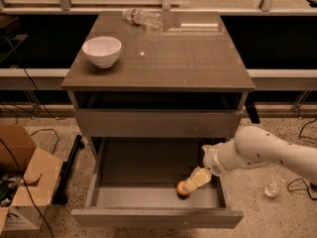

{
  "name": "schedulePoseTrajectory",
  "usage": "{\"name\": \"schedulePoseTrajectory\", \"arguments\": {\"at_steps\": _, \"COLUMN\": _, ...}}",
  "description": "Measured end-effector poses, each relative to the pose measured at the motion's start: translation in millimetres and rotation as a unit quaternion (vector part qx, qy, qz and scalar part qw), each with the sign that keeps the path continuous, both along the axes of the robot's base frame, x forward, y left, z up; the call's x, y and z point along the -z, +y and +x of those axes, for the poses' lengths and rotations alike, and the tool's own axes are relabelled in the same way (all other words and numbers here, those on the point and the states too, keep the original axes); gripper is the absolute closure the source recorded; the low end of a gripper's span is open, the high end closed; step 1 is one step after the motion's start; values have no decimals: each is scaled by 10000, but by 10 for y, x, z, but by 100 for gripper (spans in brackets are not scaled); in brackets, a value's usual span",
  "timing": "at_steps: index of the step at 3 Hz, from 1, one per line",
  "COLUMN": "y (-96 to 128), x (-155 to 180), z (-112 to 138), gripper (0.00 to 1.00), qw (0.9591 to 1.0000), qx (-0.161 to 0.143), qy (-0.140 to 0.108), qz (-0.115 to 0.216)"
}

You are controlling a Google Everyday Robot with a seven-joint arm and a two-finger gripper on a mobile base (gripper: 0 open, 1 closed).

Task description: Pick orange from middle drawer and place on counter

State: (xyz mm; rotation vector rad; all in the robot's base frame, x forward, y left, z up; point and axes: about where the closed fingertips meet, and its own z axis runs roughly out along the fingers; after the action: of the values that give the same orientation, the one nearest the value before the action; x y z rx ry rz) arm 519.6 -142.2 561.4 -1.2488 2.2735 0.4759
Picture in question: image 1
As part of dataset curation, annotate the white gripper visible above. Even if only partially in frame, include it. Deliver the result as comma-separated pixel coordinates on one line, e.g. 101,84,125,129
181,142,237,193

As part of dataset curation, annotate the metal window railing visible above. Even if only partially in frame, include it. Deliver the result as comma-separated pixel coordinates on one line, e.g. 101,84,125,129
0,0,317,16

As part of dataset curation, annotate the brown cabinet with glossy top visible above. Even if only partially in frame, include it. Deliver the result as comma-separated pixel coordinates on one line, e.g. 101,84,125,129
62,11,255,155

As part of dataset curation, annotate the brown cardboard box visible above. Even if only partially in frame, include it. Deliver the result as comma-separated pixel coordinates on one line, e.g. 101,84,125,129
0,125,62,233

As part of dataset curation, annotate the closed grey top drawer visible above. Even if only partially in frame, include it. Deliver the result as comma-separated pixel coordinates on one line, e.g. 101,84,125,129
74,109,243,139

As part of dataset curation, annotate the black cable on right floor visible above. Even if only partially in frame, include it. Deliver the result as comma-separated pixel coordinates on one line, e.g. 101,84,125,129
286,117,317,201

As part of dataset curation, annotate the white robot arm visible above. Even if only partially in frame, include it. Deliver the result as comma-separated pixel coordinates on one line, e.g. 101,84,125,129
177,126,317,195

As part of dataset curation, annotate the white ceramic bowl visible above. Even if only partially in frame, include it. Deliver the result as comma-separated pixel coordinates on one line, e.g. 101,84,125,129
81,37,122,68

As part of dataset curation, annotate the black cable on left floor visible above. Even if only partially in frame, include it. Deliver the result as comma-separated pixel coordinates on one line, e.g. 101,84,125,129
0,33,63,238

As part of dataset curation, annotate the black cable on floor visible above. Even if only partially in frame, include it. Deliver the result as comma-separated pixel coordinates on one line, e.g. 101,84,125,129
0,33,63,238
286,117,317,201

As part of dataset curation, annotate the open grey middle drawer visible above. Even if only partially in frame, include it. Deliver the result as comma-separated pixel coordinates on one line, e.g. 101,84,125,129
72,139,244,228

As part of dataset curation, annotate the clear glass on floor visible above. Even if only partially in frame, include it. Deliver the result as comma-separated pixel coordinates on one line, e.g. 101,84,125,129
264,176,284,198

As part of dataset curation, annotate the orange fruit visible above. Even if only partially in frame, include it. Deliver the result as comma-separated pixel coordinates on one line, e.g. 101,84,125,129
176,180,189,197

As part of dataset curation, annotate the black tripod leg bar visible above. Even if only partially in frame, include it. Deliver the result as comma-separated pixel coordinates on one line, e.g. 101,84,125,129
53,135,84,205

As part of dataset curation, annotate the clear plastic water bottle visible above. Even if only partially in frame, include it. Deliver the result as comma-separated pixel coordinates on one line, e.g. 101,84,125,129
123,8,162,30

